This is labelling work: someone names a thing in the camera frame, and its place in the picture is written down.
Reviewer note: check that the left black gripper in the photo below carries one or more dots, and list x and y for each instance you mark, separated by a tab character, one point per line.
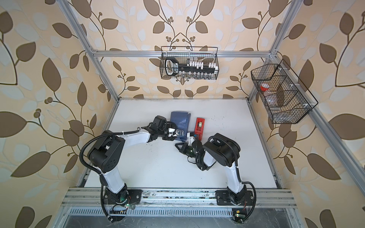
169	126

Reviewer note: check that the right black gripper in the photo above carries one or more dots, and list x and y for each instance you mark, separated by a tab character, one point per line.
183	149

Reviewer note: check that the light blue wrapping paper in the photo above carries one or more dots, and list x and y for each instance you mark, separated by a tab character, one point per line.
182	120

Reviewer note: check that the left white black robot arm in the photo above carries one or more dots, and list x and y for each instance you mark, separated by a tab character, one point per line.
102	153

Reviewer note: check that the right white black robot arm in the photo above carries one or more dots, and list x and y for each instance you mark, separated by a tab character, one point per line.
226	152

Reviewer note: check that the red tape dispenser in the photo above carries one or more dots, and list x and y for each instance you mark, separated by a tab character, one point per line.
199	127

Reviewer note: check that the black socket wrench set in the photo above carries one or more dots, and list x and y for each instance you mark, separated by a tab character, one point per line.
190	68

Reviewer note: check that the red capped clear container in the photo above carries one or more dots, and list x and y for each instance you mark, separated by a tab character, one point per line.
264	87

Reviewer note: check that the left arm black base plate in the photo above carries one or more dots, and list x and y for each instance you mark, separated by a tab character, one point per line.
129	196

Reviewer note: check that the black wire basket back wall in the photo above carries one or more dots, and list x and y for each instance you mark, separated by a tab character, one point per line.
206	54

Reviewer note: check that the black wire basket wall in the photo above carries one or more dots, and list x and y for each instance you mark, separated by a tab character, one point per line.
206	54
289	99

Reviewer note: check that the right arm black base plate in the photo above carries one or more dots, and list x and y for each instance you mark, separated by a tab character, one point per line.
229	198

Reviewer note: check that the black wire basket right wall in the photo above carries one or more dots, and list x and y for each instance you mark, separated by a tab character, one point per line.
289	99

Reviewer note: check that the aluminium front rail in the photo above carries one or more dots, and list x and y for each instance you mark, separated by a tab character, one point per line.
188	198

